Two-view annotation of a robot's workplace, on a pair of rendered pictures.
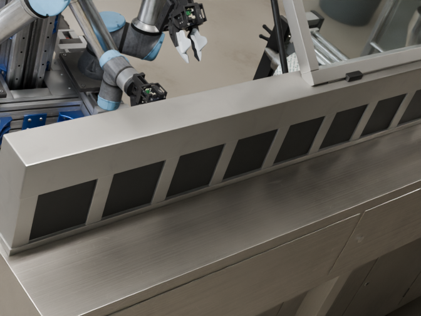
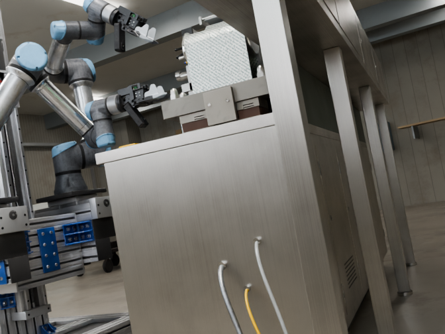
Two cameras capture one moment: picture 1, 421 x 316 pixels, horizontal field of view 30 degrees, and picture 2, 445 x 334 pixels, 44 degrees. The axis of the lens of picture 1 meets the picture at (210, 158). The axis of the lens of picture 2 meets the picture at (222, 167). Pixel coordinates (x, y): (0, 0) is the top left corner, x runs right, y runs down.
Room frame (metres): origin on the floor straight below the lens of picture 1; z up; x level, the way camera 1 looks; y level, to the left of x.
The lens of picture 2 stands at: (-0.14, 0.66, 0.65)
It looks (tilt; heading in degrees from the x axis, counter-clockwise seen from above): 4 degrees up; 341
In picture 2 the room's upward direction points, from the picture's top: 10 degrees counter-clockwise
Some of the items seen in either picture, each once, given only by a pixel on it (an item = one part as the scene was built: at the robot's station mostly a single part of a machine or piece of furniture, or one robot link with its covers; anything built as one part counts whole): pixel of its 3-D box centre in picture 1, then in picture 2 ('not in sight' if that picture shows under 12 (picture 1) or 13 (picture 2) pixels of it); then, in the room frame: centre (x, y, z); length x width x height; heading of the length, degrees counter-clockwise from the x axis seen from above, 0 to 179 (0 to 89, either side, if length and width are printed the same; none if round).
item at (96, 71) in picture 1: (99, 57); (69, 182); (2.46, 0.52, 0.87); 0.15 x 0.15 x 0.10
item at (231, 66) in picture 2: not in sight; (220, 77); (1.74, -0.03, 1.11); 0.23 x 0.01 x 0.18; 51
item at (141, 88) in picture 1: (145, 94); (134, 97); (1.98, 0.26, 1.12); 0.12 x 0.08 x 0.09; 51
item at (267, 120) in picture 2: not in sight; (279, 150); (2.57, -0.59, 0.88); 2.52 x 0.66 x 0.04; 141
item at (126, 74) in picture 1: (131, 81); (117, 104); (2.03, 0.32, 1.11); 0.08 x 0.05 x 0.08; 141
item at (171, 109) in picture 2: not in sight; (224, 100); (1.62, 0.02, 1.00); 0.40 x 0.16 x 0.06; 51
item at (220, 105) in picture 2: not in sight; (220, 106); (1.54, 0.06, 0.97); 0.10 x 0.03 x 0.11; 51
